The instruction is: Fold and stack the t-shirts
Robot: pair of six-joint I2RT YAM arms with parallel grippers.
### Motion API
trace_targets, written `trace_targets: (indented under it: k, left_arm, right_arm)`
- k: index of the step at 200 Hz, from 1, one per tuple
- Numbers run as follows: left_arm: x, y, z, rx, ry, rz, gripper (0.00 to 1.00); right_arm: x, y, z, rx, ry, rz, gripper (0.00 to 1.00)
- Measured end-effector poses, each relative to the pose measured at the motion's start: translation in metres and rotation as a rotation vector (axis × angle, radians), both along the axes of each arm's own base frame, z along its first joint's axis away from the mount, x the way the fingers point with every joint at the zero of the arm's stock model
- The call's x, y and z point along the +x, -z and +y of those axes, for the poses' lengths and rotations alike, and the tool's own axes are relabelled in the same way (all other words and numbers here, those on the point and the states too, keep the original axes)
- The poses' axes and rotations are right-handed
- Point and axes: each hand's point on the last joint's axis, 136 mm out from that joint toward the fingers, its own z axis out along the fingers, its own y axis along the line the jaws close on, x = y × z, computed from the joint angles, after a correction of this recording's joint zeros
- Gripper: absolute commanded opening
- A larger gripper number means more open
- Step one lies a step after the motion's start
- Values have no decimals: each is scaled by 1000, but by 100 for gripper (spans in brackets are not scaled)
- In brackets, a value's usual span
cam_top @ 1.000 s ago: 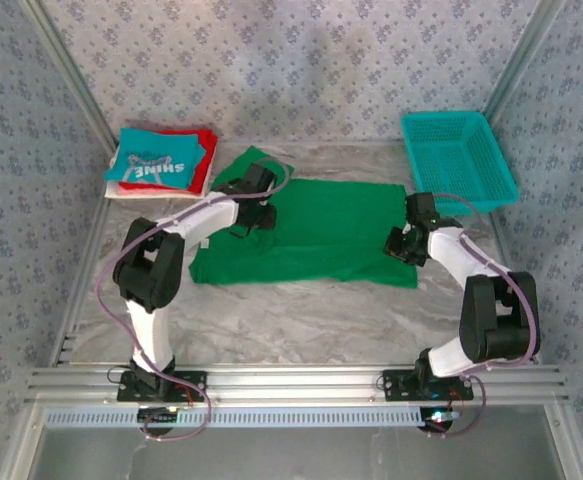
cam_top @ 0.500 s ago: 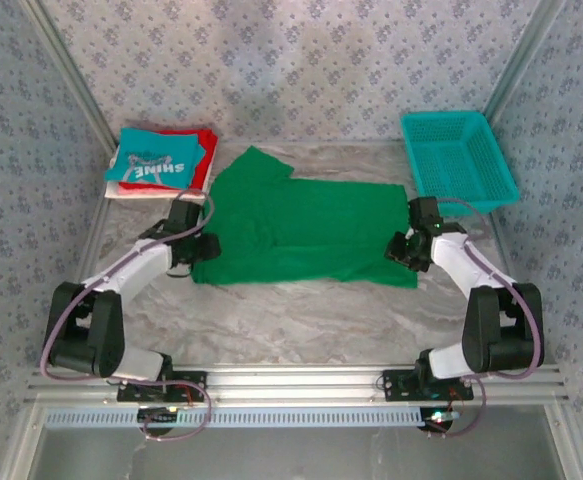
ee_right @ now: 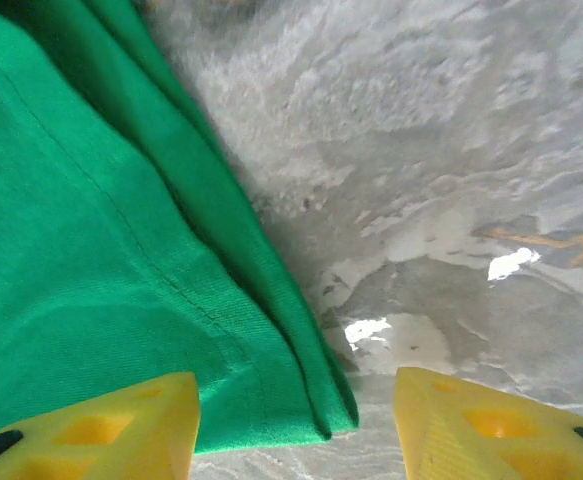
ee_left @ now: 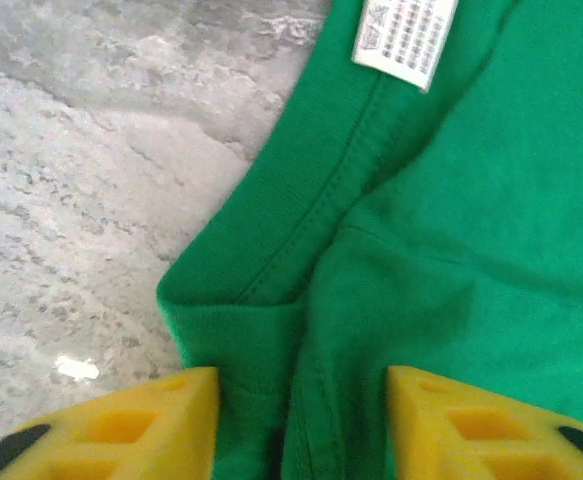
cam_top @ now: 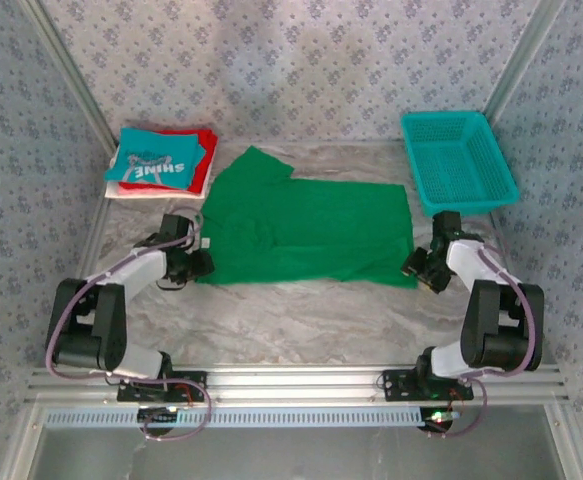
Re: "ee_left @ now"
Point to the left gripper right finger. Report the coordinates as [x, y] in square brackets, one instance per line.
[471, 440]

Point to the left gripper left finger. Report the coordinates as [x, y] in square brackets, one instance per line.
[121, 440]

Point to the green t-shirt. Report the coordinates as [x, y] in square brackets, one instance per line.
[446, 225]

